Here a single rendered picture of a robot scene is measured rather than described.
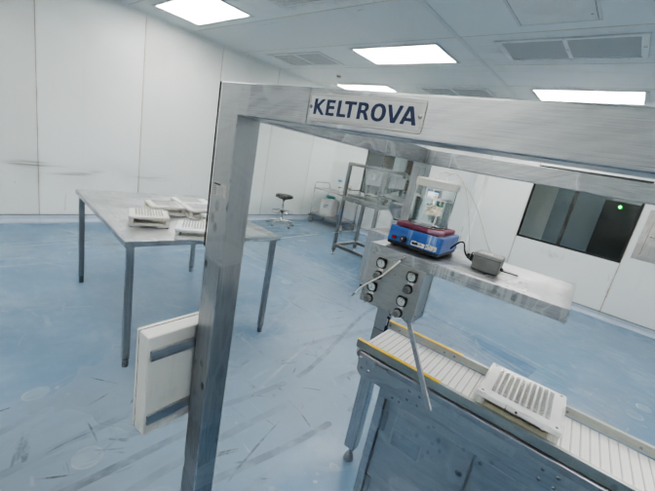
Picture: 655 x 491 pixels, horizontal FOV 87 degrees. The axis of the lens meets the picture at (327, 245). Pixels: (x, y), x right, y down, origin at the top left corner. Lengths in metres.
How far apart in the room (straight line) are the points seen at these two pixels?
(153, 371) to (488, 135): 0.79
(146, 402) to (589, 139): 0.92
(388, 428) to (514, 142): 1.31
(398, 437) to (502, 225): 5.36
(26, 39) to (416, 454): 5.55
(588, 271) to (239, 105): 6.06
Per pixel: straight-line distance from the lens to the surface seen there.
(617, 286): 6.45
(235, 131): 0.73
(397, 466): 1.66
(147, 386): 0.92
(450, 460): 1.52
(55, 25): 5.77
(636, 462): 1.55
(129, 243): 2.28
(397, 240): 1.27
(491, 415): 1.32
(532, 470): 1.38
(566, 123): 0.45
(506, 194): 6.58
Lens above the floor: 1.54
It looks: 15 degrees down
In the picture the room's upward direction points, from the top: 11 degrees clockwise
